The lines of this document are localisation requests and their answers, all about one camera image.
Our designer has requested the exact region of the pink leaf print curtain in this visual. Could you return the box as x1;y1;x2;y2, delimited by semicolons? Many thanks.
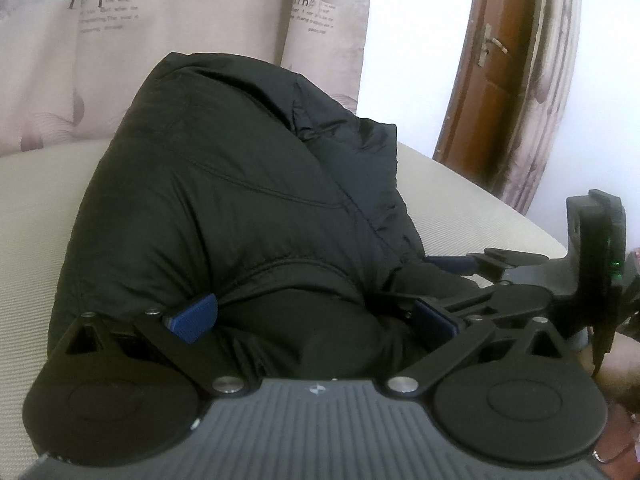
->
1;0;370;154

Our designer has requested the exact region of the brown wooden door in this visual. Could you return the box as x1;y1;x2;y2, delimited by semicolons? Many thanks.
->
434;0;536;190

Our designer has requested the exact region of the person's right hand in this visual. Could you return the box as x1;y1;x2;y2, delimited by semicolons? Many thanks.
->
591;246;640;480

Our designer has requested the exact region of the beige mattress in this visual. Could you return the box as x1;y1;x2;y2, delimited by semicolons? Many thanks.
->
1;139;566;479

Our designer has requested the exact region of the black puffer jacket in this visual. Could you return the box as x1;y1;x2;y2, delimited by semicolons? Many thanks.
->
48;53;475;380

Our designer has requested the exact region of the metal door handle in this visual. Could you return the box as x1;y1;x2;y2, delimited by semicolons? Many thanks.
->
477;23;509;67

